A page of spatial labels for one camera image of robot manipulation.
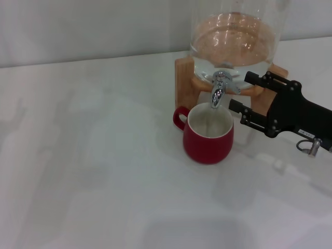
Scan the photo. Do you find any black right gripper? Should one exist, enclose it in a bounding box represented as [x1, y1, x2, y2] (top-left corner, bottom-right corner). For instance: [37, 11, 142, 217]
[229, 71, 332, 153]

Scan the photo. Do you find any chrome faucet with lever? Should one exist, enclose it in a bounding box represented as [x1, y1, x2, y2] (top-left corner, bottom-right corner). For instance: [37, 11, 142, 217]
[209, 70, 241, 109]

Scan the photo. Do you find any red ceramic cup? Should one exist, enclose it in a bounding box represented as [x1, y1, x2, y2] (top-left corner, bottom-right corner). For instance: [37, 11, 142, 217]
[173, 102, 234, 164]

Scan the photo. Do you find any glass water dispenser jar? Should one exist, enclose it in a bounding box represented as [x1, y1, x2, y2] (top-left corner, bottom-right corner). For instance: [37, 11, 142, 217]
[189, 0, 288, 86]

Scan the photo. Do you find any wooden dispenser stand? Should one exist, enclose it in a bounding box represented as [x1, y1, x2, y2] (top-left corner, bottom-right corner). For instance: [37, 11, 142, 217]
[175, 57, 289, 115]

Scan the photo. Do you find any grey cable with metal plug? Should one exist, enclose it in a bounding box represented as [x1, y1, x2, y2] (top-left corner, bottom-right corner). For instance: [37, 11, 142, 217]
[297, 139, 323, 157]

